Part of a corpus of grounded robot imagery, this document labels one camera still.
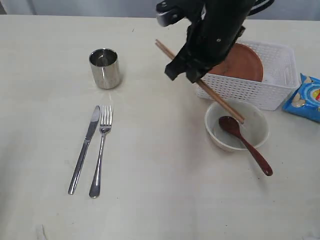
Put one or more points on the stainless steel cup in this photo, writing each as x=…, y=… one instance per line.
x=105, y=68

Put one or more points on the brown wooden chopstick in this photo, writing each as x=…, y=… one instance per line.
x=165, y=51
x=220, y=100

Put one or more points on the brown round plate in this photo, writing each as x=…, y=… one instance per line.
x=242, y=63

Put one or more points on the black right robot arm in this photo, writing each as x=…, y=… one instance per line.
x=215, y=26

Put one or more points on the stainless steel table knife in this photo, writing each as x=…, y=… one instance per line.
x=88, y=137

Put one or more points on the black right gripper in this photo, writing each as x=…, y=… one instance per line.
x=201, y=52

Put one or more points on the stainless steel fork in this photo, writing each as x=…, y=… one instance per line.
x=104, y=128

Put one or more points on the white plastic perforated basket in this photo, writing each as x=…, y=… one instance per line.
x=280, y=77

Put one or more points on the blue Lays chips bag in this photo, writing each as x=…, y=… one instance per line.
x=305, y=101

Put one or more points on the stainless steel spoon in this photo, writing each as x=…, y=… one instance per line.
x=231, y=126

